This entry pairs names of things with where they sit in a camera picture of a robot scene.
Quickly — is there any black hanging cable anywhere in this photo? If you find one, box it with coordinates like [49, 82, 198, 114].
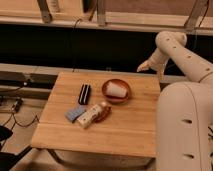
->
[69, 18, 84, 73]

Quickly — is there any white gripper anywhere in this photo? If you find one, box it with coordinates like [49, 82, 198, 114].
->
[137, 60, 156, 72]

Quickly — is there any wooden table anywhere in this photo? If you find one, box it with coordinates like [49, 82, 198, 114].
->
[31, 72, 160, 157]

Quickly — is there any black power adapter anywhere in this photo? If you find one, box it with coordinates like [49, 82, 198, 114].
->
[11, 98, 23, 113]

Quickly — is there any brown ceramic bowl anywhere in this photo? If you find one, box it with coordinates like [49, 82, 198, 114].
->
[102, 79, 131, 104]

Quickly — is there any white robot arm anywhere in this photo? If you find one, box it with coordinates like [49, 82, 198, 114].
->
[137, 31, 213, 171]

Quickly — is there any black floor cable left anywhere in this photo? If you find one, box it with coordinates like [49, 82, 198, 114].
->
[0, 109, 40, 141]

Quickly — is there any blue sponge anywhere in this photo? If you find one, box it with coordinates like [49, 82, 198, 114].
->
[65, 106, 86, 122]

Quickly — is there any white cup in bowl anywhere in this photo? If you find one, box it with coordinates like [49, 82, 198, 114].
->
[106, 82, 127, 98]

